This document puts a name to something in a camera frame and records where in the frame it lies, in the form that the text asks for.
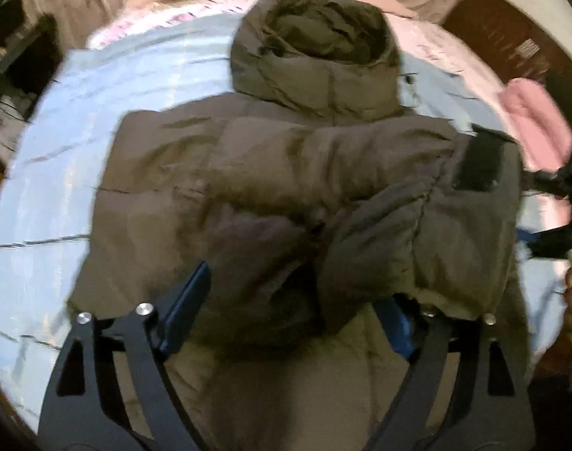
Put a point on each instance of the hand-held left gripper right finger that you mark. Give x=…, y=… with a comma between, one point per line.
x=401, y=326

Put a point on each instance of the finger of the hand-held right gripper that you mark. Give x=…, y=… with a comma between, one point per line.
x=561, y=181
x=549, y=244

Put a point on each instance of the pink cartoon bedsheet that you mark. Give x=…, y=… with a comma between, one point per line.
x=436, y=42

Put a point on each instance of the dark wooden headboard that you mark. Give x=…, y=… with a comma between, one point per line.
x=502, y=28

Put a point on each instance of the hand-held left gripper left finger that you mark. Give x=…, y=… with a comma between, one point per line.
x=187, y=300

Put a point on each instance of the black computer desk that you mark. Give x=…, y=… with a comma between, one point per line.
x=22, y=56

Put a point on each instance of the pink folded quilt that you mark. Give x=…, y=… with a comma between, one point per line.
x=537, y=122

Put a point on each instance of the blue checked blanket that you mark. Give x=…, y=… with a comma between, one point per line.
x=79, y=150

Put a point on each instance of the olive hooded puffer jacket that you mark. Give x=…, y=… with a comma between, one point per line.
x=276, y=174

